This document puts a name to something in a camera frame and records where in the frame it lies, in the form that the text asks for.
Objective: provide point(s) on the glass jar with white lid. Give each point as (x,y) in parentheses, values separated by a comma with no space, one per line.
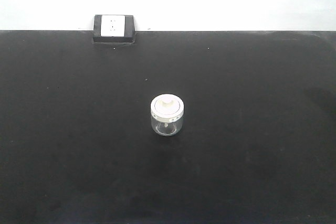
(167,114)

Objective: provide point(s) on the black white power socket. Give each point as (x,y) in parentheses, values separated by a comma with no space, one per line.
(113,29)

